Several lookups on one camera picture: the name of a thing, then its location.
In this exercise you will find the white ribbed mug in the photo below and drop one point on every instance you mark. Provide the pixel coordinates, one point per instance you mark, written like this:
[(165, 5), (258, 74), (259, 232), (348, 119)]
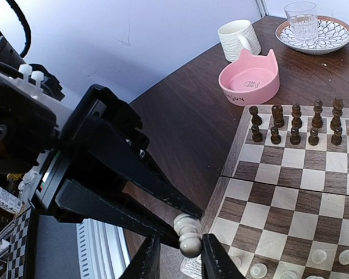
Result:
[(237, 35)]

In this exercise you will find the black folded chess board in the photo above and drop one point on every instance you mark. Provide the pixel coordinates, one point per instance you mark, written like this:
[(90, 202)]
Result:
[(14, 247)]

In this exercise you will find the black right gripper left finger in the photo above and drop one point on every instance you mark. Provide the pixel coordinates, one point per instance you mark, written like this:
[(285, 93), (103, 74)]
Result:
[(146, 263)]

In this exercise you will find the white rook chess piece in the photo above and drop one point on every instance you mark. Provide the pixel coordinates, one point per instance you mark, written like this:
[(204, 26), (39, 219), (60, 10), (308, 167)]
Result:
[(237, 261)]

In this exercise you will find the pink cat ear bowl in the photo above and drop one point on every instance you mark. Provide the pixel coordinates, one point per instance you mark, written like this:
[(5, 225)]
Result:
[(251, 79)]

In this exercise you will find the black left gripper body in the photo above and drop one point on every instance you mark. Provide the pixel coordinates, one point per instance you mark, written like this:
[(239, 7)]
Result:
[(35, 137)]

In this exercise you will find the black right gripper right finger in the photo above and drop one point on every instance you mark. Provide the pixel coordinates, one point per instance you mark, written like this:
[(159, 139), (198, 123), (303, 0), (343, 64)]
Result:
[(215, 262)]

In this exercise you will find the wooden chess board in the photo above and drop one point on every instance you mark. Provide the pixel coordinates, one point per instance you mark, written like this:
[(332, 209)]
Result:
[(277, 203)]

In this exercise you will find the patterned ceramic plate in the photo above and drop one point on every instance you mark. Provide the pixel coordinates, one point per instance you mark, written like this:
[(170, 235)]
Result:
[(332, 34)]

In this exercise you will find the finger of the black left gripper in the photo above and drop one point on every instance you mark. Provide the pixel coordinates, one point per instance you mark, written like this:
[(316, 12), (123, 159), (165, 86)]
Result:
[(104, 162), (118, 209)]

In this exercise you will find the white pawn chess piece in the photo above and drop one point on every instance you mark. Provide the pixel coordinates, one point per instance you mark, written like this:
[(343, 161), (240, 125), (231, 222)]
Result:
[(188, 229), (318, 256)]

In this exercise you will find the clear drinking glass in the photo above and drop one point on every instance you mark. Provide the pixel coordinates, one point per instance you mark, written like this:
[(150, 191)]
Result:
[(303, 19)]

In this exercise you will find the aluminium frame post left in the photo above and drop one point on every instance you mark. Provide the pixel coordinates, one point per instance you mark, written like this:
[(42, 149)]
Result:
[(262, 7)]

